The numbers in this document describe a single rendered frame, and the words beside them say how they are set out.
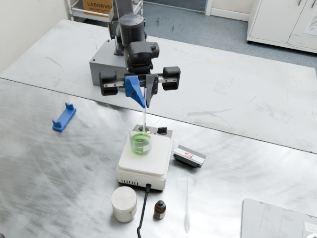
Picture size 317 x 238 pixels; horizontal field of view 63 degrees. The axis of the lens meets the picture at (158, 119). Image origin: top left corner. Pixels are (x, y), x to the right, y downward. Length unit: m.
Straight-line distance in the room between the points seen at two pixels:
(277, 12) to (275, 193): 2.40
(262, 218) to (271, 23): 2.51
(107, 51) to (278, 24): 2.32
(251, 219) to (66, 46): 0.98
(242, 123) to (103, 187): 0.50
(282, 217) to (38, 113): 0.79
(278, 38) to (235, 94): 2.15
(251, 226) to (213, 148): 0.25
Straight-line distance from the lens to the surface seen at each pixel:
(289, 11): 3.02
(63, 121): 0.89
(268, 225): 0.75
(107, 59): 0.95
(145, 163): 0.67
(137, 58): 0.60
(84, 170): 0.78
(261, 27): 3.07
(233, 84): 1.07
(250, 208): 0.75
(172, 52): 1.19
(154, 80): 0.60
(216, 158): 0.81
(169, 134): 0.78
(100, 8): 2.92
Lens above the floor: 1.55
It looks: 48 degrees down
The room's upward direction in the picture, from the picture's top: 4 degrees clockwise
